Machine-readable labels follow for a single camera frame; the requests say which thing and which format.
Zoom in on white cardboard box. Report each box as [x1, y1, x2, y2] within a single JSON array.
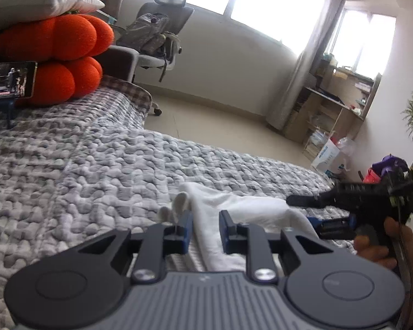
[[311, 137, 350, 179]]

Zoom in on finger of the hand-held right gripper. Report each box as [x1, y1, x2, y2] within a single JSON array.
[[286, 182, 365, 211], [308, 214, 358, 240]]

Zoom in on clear plastic bag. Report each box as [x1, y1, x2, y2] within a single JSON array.
[[334, 137, 357, 157]]

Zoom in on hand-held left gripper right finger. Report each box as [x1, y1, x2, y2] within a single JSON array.
[[219, 210, 334, 284]]

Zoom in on grey checked quilt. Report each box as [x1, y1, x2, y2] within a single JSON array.
[[0, 76, 400, 330]]

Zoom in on wooden shelf unit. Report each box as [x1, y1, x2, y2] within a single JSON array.
[[284, 57, 382, 162]]

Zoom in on window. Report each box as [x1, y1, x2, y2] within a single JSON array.
[[127, 0, 398, 83]]

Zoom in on white pants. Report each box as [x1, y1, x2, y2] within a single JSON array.
[[158, 182, 317, 272]]

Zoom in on person's right hand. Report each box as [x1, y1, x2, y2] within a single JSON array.
[[354, 216, 413, 272]]

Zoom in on brown checked sheet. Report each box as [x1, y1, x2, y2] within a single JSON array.
[[101, 76, 152, 117]]

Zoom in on blue phone stand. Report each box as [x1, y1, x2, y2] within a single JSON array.
[[0, 97, 17, 132]]

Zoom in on orange pumpkin cushion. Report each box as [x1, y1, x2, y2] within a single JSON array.
[[0, 14, 115, 107]]

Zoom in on white pillow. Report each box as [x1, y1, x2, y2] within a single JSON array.
[[0, 0, 105, 31]]

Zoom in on smartphone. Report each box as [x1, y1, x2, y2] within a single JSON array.
[[0, 61, 38, 100]]

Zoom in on purple bag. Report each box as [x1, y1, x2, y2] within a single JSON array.
[[372, 155, 408, 181]]

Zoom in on grey backpack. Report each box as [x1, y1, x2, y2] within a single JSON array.
[[116, 13, 181, 57]]

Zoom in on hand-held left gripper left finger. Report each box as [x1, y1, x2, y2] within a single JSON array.
[[77, 211, 194, 284]]

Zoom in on grey office chair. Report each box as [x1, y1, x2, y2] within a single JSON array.
[[115, 0, 195, 117]]

